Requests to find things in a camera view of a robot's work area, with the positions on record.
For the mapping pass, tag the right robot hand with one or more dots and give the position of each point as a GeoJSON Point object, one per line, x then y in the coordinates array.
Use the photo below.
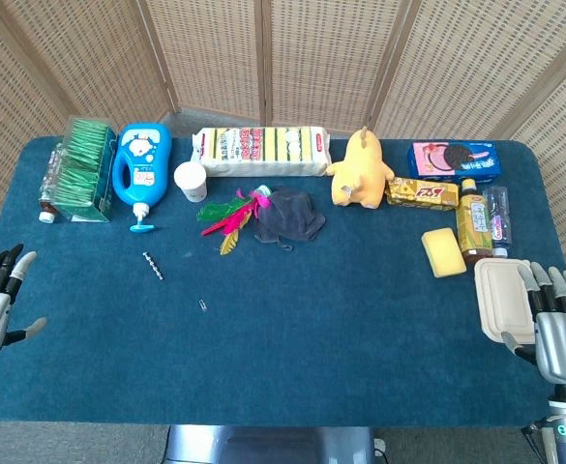
{"type": "Point", "coordinates": [560, 338]}

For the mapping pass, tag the white beaded stick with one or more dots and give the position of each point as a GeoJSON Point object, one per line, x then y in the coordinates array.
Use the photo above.
{"type": "Point", "coordinates": [153, 266]}

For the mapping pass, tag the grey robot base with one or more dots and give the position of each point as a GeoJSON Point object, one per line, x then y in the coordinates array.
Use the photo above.
{"type": "Point", "coordinates": [270, 444]}

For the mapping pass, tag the small metal paper clip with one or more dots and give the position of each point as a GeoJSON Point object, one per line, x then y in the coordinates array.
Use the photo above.
{"type": "Point", "coordinates": [202, 304]}

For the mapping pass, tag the white paper cup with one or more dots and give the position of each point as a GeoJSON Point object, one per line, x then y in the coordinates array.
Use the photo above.
{"type": "Point", "coordinates": [191, 181]}

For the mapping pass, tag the beige takeaway food container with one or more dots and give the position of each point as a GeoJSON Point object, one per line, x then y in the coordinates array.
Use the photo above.
{"type": "Point", "coordinates": [502, 299]}

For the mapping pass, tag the clear bottle with purple label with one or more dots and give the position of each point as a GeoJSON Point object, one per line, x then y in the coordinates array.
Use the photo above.
{"type": "Point", "coordinates": [498, 217]}

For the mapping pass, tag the clear bottle with white cap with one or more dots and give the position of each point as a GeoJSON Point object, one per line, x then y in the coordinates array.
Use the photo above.
{"type": "Point", "coordinates": [50, 188]}

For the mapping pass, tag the brown tea drink bottle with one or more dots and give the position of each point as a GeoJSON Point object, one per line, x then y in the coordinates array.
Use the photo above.
{"type": "Point", "coordinates": [473, 222]}

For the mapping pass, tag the yellow sponge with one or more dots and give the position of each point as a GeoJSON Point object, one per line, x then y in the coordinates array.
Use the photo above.
{"type": "Point", "coordinates": [443, 251]}

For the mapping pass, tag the clear box of green packets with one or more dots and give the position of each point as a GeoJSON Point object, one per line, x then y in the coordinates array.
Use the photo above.
{"type": "Point", "coordinates": [85, 169]}

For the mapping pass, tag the yellow biscuit box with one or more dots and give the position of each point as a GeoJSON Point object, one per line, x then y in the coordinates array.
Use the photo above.
{"type": "Point", "coordinates": [423, 193]}

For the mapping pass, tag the blue cookie box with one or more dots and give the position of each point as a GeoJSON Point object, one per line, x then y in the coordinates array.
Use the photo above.
{"type": "Point", "coordinates": [454, 160]}

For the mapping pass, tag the blue detergent pump bottle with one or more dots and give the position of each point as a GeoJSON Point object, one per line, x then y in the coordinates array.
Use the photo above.
{"type": "Point", "coordinates": [142, 162]}

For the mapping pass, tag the yellow plush toy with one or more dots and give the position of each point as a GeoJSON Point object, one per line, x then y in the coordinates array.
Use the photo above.
{"type": "Point", "coordinates": [360, 169]}

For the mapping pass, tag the colourful feather shuttlecock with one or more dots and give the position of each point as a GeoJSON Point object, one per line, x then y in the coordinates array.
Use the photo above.
{"type": "Point", "coordinates": [234, 215]}

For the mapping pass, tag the dark grey cloth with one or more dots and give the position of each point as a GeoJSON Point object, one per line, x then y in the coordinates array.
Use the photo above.
{"type": "Point", "coordinates": [289, 215]}

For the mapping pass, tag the pack of yellow sponges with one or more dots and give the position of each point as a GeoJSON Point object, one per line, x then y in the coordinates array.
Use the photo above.
{"type": "Point", "coordinates": [263, 151]}

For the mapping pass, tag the woven rattan folding screen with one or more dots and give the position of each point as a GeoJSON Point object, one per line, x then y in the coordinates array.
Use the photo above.
{"type": "Point", "coordinates": [282, 58]}

